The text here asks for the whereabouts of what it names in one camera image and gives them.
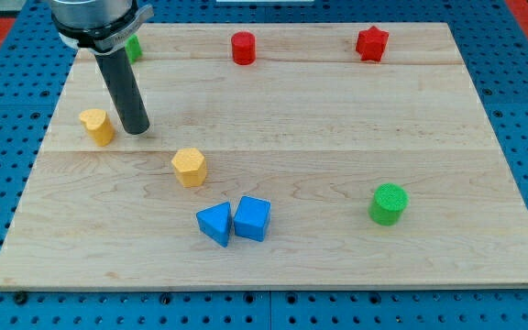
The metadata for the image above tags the green cylinder block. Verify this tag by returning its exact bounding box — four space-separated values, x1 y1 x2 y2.
368 183 409 226

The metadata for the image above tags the green block behind arm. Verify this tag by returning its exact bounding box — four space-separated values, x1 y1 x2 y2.
125 34 143 64

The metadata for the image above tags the blue triangle block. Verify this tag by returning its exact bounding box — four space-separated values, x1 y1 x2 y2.
196 202 233 248

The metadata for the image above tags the wooden board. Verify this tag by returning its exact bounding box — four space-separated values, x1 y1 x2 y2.
0 23 528 292

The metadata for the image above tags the blue cube block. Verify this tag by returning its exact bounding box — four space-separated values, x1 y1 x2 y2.
234 195 271 242

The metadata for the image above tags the yellow hexagon block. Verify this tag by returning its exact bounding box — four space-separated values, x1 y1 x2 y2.
171 148 207 188

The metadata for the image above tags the red cylinder block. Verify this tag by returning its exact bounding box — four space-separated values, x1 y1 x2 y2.
231 31 256 65

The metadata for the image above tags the red star block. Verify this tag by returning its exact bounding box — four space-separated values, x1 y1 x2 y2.
356 26 390 62

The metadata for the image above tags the yellow heart block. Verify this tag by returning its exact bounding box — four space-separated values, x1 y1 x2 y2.
79 108 115 147

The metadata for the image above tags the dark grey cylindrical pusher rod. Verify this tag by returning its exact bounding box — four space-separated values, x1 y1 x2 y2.
95 49 150 135

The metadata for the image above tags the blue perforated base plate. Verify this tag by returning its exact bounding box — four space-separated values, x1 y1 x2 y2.
0 0 528 329

